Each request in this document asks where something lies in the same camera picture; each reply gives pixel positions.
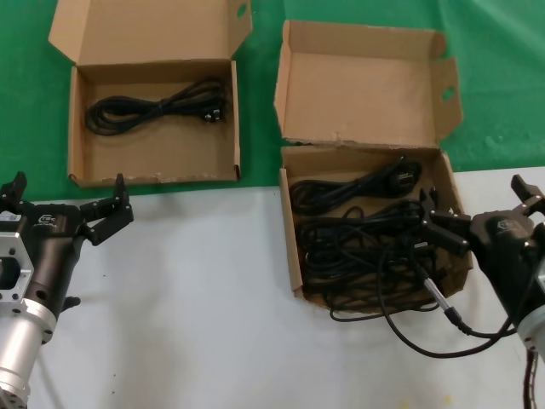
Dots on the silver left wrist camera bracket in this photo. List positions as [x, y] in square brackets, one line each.
[13, 268]

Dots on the cardboard box with torn lid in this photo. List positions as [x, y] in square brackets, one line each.
[362, 93]

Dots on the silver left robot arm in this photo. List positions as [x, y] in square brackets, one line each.
[21, 345]

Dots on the green table cloth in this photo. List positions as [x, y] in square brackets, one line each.
[34, 106]

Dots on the cardboard box with intact lid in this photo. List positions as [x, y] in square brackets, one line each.
[162, 149]

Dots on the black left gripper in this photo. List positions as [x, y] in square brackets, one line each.
[51, 247]

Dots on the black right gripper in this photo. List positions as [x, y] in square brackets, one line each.
[502, 251]

